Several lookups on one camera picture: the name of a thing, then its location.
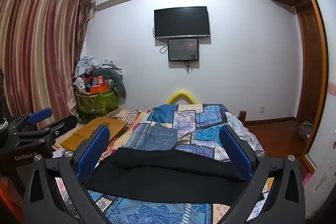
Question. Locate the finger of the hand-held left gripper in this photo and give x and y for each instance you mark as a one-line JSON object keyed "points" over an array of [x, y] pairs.
{"points": [[63, 124], [39, 115]]}

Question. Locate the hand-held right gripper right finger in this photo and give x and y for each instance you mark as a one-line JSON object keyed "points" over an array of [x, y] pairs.
{"points": [[236, 154]]}

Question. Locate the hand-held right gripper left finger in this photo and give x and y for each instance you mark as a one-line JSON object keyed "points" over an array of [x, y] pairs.
{"points": [[93, 154]]}

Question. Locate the black pants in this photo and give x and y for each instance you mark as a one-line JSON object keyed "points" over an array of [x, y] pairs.
{"points": [[168, 169]]}

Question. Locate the wooden lap desk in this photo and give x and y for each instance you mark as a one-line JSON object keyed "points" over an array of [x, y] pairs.
{"points": [[105, 127]]}

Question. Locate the green patterned bag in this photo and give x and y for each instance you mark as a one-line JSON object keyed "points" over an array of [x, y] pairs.
{"points": [[99, 104]]}

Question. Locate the orange box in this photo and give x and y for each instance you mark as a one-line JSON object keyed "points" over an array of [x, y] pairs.
{"points": [[99, 89]]}

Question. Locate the blue patchwork blanket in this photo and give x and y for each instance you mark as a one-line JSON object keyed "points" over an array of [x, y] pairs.
{"points": [[199, 119]]}

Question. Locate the striped cloth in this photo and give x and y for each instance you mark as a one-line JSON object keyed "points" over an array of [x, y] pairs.
{"points": [[127, 116]]}

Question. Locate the pile of grey clothes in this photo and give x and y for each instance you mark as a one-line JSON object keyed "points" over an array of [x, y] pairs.
{"points": [[89, 64]]}

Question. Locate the long grey pillow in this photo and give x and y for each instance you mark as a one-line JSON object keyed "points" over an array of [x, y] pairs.
{"points": [[119, 85]]}

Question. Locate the folded blue denim jeans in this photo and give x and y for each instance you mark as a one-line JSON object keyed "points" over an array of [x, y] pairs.
{"points": [[160, 136]]}

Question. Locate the striped pink curtain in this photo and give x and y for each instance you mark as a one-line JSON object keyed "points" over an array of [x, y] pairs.
{"points": [[39, 43]]}

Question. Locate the grey cloth on floor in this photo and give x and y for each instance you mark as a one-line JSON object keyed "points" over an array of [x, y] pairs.
{"points": [[305, 130]]}

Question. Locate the yellow foam tube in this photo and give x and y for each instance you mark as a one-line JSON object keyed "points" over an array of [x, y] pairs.
{"points": [[181, 92]]}

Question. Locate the white sliding wardrobe door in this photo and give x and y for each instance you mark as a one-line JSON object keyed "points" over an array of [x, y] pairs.
{"points": [[324, 134]]}

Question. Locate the wooden bed post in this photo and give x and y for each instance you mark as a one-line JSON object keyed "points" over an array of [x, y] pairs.
{"points": [[242, 117]]}

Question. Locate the small black wall monitor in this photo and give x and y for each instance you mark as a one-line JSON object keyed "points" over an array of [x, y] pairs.
{"points": [[183, 49]]}

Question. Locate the black wall television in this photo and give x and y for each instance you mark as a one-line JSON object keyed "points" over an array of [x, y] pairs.
{"points": [[182, 22]]}

